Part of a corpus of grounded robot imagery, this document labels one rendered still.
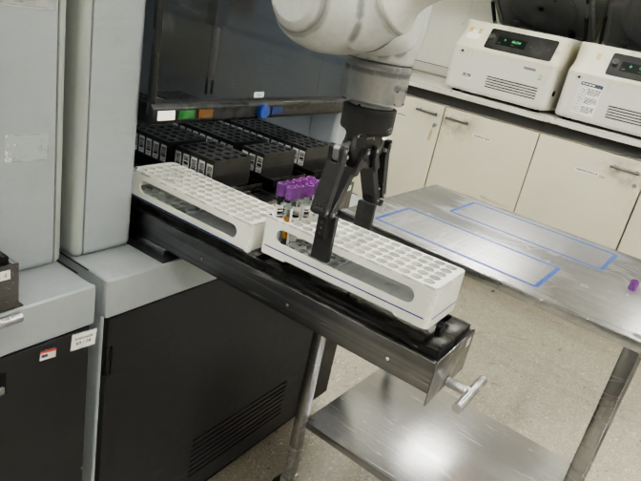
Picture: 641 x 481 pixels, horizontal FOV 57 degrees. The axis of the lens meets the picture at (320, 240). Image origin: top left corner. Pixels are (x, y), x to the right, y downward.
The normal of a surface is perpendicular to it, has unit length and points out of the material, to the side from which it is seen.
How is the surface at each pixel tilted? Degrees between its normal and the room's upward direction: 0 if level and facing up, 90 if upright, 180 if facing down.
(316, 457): 0
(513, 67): 90
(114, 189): 90
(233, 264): 90
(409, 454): 0
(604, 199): 90
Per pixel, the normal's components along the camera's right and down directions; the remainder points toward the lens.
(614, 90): -0.57, 0.21
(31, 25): 0.80, 0.36
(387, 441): 0.19, -0.91
